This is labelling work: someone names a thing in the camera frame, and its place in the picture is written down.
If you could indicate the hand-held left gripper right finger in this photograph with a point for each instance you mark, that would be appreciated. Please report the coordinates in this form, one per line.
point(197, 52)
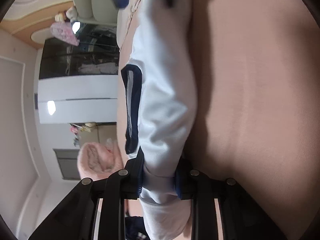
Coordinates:
point(179, 187)

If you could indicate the yellow and white plush toy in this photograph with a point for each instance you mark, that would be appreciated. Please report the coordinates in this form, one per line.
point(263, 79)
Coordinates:
point(60, 17)

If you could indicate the pink pillow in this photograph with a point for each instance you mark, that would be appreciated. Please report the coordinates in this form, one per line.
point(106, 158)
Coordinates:
point(123, 30)

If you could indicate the grey door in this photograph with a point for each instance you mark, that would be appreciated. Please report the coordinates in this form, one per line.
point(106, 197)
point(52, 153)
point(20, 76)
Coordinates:
point(65, 165)

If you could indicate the navy blue pants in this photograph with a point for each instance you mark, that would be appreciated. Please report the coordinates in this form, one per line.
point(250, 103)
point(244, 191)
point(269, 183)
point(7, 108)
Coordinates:
point(133, 227)

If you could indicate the cream hanging bag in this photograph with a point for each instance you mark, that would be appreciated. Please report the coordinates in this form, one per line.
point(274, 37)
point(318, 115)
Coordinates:
point(88, 127)

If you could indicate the pink plush doll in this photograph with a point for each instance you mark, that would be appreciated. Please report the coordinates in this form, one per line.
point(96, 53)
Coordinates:
point(75, 129)

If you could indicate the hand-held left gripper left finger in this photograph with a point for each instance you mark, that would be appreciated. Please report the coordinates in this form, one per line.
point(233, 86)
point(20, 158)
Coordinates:
point(136, 180)

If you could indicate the grey padded headboard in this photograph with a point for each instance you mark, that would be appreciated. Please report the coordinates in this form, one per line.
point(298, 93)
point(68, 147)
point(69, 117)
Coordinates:
point(85, 2)

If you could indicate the rolled pink quilt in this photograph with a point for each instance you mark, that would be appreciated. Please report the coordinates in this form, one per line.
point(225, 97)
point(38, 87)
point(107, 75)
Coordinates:
point(95, 160)

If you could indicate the white shirt with navy trim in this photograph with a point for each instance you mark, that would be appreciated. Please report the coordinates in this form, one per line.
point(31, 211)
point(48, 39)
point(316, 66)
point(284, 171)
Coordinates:
point(165, 105)

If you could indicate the white and black glass wardrobe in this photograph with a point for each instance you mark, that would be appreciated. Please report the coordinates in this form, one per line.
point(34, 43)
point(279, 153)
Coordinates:
point(75, 110)

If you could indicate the pink bed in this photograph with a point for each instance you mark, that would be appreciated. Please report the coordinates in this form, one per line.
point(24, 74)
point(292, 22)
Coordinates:
point(250, 92)

